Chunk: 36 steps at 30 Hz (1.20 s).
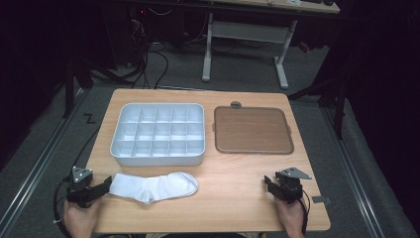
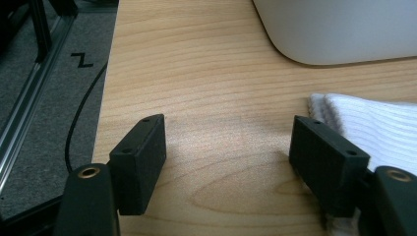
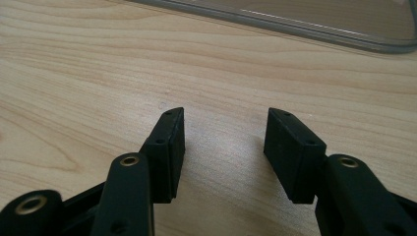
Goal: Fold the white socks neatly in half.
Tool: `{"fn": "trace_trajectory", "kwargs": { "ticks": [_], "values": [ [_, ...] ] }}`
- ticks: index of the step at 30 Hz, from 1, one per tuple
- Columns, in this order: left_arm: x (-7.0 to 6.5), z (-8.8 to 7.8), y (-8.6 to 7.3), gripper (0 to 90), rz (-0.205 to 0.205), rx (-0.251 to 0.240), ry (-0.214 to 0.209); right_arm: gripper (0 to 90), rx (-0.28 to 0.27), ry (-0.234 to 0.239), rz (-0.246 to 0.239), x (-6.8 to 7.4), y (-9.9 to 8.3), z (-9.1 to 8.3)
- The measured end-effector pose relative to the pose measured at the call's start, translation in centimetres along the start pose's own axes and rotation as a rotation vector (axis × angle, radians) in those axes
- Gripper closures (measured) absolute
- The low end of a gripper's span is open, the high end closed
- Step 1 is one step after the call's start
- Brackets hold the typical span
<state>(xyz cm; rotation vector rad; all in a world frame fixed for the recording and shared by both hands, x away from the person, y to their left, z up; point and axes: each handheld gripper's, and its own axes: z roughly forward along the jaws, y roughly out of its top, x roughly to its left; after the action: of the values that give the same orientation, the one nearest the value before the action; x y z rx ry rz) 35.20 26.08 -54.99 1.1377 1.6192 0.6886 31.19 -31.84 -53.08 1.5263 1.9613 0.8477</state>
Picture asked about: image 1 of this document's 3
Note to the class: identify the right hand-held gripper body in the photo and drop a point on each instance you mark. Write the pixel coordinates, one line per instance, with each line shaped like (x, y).
(290, 186)

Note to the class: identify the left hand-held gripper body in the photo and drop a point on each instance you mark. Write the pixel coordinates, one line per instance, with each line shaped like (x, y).
(81, 190)

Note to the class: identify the white sock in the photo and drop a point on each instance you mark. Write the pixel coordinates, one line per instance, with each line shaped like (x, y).
(155, 186)

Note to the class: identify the white divided storage box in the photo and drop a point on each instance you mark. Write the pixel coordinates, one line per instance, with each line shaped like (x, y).
(158, 132)

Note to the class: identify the person's right hand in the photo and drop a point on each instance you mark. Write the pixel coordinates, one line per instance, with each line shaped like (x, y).
(290, 214)

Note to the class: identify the person's left hand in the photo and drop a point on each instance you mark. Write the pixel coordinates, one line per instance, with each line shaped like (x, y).
(81, 219)

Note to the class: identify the grey tape piece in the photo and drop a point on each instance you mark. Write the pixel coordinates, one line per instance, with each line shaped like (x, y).
(321, 199)

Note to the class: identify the brown flat box lid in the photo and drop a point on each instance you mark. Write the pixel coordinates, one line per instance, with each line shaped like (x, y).
(252, 130)

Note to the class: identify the round grey table grommet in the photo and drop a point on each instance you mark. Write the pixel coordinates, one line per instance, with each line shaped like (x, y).
(236, 104)

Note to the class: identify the black metal stand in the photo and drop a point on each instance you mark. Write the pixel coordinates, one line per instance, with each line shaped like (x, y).
(338, 105)
(69, 86)

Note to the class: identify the white-legged wooden desk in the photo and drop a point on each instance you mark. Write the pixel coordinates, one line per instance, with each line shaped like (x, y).
(247, 31)

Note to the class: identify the grey floor rail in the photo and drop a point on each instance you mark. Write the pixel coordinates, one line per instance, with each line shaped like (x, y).
(355, 178)
(36, 165)

